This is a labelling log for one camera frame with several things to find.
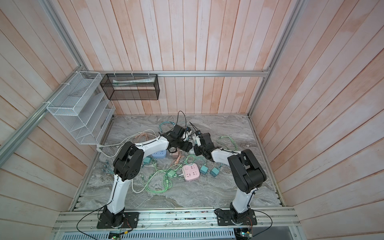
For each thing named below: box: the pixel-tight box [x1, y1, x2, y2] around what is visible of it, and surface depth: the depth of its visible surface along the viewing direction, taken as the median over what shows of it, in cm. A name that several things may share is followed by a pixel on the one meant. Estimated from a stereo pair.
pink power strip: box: [182, 163, 200, 181], surface depth 89 cm
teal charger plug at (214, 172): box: [209, 167, 220, 177], surface depth 90 cm
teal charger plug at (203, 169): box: [199, 165, 209, 175], surface depth 90 cm
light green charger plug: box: [167, 169, 176, 179], surface depth 88 cm
